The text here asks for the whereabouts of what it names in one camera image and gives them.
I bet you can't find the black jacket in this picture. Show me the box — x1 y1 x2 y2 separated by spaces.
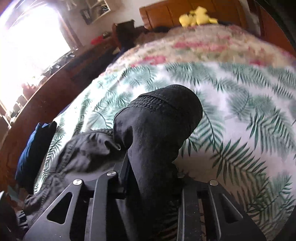
23 85 203 240

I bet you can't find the folded blue garment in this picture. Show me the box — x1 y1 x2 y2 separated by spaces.
15 121 57 194

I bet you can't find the palm leaf bedspread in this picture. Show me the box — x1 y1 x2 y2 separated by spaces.
34 62 295 240

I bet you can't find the long wooden desk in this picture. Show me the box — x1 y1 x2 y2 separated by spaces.
1 37 117 191

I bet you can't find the red bowl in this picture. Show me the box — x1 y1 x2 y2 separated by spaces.
91 35 104 45

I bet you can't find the floral quilt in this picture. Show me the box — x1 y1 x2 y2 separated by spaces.
106 25 295 73

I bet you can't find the wooden chair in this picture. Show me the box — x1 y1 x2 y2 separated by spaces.
112 20 135 50

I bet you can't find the wooden louvered wardrobe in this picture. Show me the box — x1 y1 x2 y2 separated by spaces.
254 1 295 57

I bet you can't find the yellow plush toy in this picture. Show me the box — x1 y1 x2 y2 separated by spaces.
179 6 218 28

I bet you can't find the wooden headboard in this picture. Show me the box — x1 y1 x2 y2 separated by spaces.
139 0 248 30

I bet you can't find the white wall shelf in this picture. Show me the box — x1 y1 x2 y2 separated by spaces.
79 0 111 25

